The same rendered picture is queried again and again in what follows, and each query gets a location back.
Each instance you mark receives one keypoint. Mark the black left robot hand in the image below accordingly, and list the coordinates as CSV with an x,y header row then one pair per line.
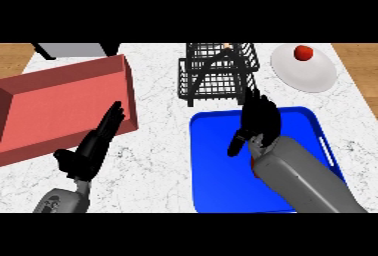
x,y
93,146

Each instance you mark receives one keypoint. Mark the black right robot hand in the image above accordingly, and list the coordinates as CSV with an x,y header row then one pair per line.
x,y
260,120

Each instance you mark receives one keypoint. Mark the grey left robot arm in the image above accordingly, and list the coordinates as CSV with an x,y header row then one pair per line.
x,y
64,199

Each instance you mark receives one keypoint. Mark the red rectangular tray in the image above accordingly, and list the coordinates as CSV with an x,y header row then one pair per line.
x,y
59,106

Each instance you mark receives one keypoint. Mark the red bell pepper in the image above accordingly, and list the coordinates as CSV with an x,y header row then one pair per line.
x,y
253,166

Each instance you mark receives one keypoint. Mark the blue plastic tray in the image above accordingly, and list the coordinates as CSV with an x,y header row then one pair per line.
x,y
226,166

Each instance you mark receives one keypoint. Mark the white round plate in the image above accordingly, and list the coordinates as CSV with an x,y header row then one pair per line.
x,y
310,73

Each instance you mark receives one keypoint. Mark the red tomato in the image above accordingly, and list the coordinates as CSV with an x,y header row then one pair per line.
x,y
303,52

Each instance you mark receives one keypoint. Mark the grey and black appliance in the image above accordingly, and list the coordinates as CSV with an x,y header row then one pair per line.
x,y
74,49

